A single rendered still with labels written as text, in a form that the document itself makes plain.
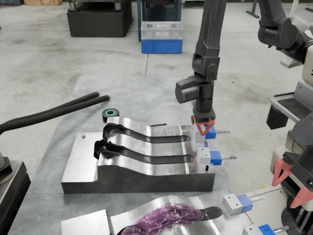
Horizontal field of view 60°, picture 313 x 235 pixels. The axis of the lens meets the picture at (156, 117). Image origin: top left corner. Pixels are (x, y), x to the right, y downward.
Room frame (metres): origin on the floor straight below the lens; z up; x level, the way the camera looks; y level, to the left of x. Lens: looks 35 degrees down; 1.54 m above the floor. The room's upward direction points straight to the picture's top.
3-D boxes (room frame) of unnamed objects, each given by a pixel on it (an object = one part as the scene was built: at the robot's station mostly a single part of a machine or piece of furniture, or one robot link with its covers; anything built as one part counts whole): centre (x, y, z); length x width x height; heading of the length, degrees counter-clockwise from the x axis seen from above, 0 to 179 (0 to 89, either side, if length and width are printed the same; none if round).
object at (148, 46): (4.02, -0.08, 0.11); 0.61 x 0.41 x 0.22; 88
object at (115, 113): (1.04, 0.21, 0.82); 0.08 x 0.08 x 0.04
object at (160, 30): (4.02, -0.08, 0.28); 0.61 x 0.41 x 0.15; 88
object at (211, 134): (0.79, -0.21, 0.91); 0.13 x 0.05 x 0.05; 92
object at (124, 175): (0.73, 0.06, 0.87); 0.50 x 0.26 x 0.14; 91
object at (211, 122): (0.78, -0.17, 0.97); 0.07 x 0.07 x 0.09; 2
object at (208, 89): (0.79, -0.15, 1.10); 0.07 x 0.06 x 0.07; 114
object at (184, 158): (0.72, 0.05, 0.92); 0.35 x 0.16 x 0.09; 91
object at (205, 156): (0.68, -0.21, 0.89); 0.13 x 0.05 x 0.05; 91
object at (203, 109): (0.79, -0.16, 1.04); 0.10 x 0.07 x 0.07; 2
